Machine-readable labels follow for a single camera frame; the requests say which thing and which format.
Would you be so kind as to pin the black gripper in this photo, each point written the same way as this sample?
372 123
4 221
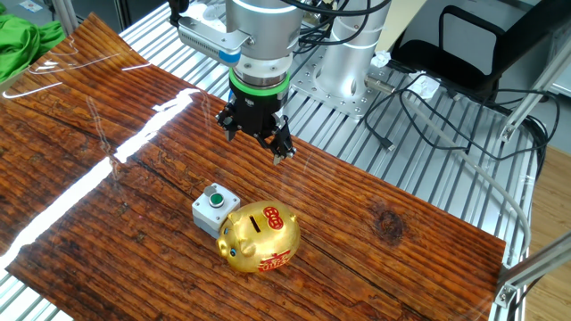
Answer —
256 111

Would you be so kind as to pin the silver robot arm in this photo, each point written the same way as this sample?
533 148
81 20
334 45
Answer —
263 27

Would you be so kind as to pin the golden piggy bank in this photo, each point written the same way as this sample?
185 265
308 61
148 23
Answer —
254 241

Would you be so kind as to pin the grey push button box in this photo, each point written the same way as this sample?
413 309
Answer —
206 215

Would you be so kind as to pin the crumpled white paper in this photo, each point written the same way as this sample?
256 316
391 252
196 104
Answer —
424 85
381 59

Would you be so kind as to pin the wood pattern table mat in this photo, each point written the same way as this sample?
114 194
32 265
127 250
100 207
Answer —
357 249

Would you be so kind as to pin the black office chair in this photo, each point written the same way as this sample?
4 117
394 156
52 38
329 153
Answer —
446 62

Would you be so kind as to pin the green cloth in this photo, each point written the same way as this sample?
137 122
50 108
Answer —
22 44

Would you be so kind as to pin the small white card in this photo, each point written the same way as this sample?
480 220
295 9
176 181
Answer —
31 5

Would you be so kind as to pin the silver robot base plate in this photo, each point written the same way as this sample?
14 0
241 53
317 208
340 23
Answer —
348 104

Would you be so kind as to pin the aluminium frame post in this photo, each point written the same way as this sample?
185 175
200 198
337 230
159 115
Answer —
66 15

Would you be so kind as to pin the aluminium frame strut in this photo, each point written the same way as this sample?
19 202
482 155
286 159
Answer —
531 98
535 263

